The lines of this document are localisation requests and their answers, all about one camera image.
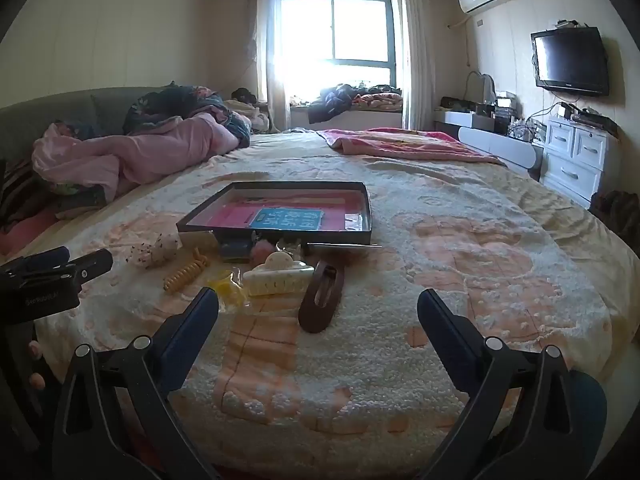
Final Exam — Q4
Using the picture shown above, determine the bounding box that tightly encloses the brown oval hair clip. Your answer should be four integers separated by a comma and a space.
298, 259, 346, 334

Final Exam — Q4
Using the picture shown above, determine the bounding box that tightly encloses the dark brown bag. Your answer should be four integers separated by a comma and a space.
589, 190, 640, 257

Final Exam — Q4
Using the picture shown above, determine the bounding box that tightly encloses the black set-top box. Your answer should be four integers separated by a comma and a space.
559, 102, 619, 137

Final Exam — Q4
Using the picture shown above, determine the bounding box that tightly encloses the white desk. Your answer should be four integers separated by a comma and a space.
433, 109, 544, 182

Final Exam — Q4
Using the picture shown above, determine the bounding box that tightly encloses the orange spiral hair tie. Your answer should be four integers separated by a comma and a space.
162, 248, 208, 294

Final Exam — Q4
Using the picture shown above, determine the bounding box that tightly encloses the pile of clothes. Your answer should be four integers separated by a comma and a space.
306, 81, 404, 124

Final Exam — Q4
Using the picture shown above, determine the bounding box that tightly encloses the arched mirror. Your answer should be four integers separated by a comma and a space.
466, 70, 497, 106

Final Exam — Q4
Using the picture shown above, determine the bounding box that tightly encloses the flat clear plastic bag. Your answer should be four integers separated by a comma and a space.
306, 242, 384, 252

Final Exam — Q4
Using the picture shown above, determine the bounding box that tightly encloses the pink red patterned blanket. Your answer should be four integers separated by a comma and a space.
316, 128, 502, 164

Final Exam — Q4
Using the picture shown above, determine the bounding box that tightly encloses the white sheer curtain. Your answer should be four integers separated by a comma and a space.
399, 0, 437, 132
251, 0, 292, 134

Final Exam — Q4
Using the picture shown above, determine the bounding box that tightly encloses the cream dotted bow scrunchie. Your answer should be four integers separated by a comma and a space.
125, 232, 184, 270

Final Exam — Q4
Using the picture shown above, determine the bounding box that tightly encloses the person's left hand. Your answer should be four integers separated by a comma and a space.
27, 340, 47, 391

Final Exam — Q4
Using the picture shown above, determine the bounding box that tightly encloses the black shallow tray box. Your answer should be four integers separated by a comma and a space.
176, 181, 373, 245

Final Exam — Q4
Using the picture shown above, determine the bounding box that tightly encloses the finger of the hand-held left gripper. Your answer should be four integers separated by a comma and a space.
0, 246, 71, 277
67, 248, 114, 283

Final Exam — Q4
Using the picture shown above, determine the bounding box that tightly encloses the yellow hair clip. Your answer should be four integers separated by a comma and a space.
209, 270, 247, 309

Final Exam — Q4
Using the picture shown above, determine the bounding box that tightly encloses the pink pompom hair clip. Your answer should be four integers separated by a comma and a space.
251, 239, 303, 264

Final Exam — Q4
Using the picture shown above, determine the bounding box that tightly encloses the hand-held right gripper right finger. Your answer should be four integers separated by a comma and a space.
417, 288, 576, 480

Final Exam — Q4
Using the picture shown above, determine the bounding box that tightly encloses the window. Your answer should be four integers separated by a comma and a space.
280, 0, 399, 90

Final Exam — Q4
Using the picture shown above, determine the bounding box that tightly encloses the cream cloud hair claw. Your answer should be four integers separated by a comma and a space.
242, 251, 316, 297

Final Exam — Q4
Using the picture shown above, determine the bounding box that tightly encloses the pink quilt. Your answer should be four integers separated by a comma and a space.
32, 111, 251, 206

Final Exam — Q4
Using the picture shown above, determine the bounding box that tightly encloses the white drawer cabinet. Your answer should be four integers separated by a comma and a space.
539, 114, 619, 209

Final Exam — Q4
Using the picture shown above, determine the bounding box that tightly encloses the black wall television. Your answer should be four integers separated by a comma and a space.
530, 26, 611, 97

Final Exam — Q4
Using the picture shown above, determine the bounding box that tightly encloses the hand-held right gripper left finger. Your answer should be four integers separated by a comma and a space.
51, 287, 221, 480

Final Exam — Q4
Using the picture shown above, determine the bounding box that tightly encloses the dark floral blanket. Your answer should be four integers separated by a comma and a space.
122, 81, 252, 150

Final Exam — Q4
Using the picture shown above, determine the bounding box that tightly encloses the grey padded headboard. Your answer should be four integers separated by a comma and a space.
0, 86, 171, 161

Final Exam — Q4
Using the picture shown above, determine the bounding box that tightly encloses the striped pillow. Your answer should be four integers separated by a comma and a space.
0, 159, 53, 233

